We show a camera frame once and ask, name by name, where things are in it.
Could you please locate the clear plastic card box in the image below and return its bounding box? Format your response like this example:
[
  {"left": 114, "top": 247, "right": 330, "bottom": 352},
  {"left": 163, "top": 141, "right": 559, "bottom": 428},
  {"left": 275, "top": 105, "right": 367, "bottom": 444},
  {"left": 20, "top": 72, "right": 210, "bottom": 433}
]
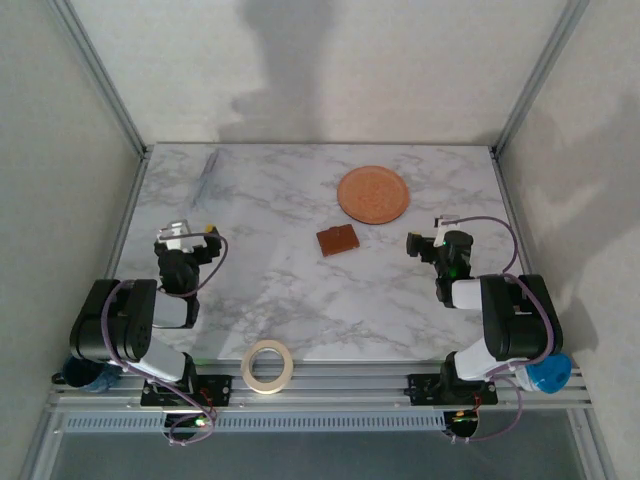
[{"left": 191, "top": 151, "right": 221, "bottom": 207}]

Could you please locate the brown leather card holder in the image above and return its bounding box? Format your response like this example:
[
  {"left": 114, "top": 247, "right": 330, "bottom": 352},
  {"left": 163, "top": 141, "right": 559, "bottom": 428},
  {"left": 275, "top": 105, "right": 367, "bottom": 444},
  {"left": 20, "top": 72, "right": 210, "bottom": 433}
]
[{"left": 315, "top": 224, "right": 362, "bottom": 258}]

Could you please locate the orange round plate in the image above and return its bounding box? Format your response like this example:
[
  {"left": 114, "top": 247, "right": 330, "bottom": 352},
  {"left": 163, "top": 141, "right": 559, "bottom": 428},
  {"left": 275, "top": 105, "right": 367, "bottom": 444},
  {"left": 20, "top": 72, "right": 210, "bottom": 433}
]
[{"left": 336, "top": 165, "right": 410, "bottom": 225}]

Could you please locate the beige masking tape roll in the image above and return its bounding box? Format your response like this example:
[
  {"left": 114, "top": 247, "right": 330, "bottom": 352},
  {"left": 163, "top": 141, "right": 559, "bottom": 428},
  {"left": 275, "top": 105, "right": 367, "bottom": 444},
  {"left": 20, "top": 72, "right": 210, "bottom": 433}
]
[{"left": 240, "top": 338, "right": 295, "bottom": 396}]

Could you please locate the dark blue mug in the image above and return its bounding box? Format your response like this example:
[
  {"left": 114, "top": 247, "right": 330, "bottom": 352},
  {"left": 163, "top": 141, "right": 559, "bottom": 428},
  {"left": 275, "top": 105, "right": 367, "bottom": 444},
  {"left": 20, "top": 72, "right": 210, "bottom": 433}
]
[{"left": 52, "top": 355, "right": 121, "bottom": 394}]

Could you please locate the blue lidded plastic cup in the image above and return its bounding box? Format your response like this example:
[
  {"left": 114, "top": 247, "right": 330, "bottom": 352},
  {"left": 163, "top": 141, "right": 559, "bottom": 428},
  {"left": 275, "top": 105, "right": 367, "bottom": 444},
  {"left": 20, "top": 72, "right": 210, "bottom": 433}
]
[{"left": 518, "top": 352, "right": 572, "bottom": 395}]

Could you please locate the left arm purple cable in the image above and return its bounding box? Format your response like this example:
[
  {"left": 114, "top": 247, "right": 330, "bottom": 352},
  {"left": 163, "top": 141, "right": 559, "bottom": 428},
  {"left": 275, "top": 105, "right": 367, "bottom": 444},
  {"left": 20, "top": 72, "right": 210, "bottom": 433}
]
[{"left": 102, "top": 234, "right": 230, "bottom": 447}]

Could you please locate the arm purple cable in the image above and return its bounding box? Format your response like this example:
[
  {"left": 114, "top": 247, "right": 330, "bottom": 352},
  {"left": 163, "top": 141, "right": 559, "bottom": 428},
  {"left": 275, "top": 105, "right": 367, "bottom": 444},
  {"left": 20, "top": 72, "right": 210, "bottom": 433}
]
[
  {"left": 102, "top": 234, "right": 230, "bottom": 447},
  {"left": 449, "top": 214, "right": 564, "bottom": 446}
]

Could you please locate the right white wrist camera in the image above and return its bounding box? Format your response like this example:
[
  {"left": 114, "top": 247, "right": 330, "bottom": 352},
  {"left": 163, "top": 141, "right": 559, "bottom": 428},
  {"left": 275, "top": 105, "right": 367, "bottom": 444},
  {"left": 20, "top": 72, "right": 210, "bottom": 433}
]
[{"left": 432, "top": 214, "right": 464, "bottom": 247}]

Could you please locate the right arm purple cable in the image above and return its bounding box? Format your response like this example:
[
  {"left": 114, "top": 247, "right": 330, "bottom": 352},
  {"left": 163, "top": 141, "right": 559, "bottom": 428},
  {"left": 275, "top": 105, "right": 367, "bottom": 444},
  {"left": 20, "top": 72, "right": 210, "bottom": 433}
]
[{"left": 449, "top": 214, "right": 564, "bottom": 446}]

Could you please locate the aluminium table side rail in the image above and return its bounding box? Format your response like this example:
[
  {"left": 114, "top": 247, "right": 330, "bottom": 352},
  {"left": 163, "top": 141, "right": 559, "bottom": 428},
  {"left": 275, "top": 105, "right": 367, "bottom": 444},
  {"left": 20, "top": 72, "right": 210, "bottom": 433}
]
[
  {"left": 492, "top": 147, "right": 536, "bottom": 281},
  {"left": 97, "top": 147, "right": 154, "bottom": 301}
]

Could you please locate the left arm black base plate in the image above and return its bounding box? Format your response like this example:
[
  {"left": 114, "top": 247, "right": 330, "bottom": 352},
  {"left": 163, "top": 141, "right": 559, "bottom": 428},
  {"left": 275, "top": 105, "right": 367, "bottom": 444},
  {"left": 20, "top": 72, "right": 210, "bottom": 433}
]
[{"left": 139, "top": 373, "right": 235, "bottom": 407}]

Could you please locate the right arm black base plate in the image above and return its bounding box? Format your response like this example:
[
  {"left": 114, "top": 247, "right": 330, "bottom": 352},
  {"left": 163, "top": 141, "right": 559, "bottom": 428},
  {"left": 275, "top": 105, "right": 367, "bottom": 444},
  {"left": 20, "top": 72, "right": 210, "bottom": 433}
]
[{"left": 407, "top": 372, "right": 500, "bottom": 406}]

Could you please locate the aluminium frame rail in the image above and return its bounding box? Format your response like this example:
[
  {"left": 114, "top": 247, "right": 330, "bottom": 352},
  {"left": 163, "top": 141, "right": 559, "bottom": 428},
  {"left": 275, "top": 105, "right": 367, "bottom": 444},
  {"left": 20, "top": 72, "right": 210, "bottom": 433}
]
[{"left": 47, "top": 362, "right": 594, "bottom": 414}]

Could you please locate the aluminium frame post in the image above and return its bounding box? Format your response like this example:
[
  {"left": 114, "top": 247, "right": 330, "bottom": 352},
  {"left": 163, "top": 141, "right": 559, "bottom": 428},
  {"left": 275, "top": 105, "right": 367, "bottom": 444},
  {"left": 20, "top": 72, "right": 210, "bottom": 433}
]
[
  {"left": 47, "top": 0, "right": 154, "bottom": 160},
  {"left": 492, "top": 0, "right": 591, "bottom": 160}
]

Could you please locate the grey slotted cable duct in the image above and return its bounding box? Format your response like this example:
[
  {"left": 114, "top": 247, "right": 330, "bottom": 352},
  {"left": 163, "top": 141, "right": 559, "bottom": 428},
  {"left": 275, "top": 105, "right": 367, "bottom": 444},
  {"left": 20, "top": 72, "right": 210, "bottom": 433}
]
[{"left": 64, "top": 412, "right": 447, "bottom": 434}]

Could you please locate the grey aluminium frame leg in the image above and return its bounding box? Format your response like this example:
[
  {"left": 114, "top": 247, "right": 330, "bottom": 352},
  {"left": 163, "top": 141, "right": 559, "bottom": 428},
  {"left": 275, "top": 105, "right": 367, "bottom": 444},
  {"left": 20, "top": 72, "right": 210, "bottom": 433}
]
[
  {"left": 569, "top": 407, "right": 619, "bottom": 480},
  {"left": 17, "top": 407, "right": 69, "bottom": 480}
]

